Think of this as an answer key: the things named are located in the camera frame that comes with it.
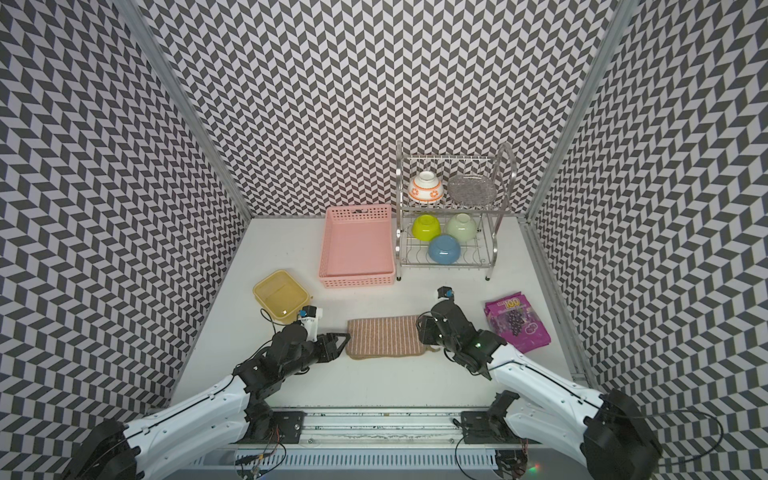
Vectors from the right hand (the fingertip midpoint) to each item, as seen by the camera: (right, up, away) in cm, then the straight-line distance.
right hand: (422, 329), depth 82 cm
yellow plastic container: (-45, +7, +15) cm, 48 cm away
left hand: (-22, -3, 0) cm, 22 cm away
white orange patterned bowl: (+1, +40, +2) cm, 40 cm away
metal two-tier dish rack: (+7, +34, +3) cm, 35 cm away
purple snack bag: (+27, +2, +5) cm, 28 cm away
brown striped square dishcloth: (-10, -1, -3) cm, 11 cm away
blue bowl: (+9, +22, +18) cm, 30 cm away
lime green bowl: (+3, +30, +23) cm, 38 cm away
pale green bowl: (+16, +30, +23) cm, 41 cm away
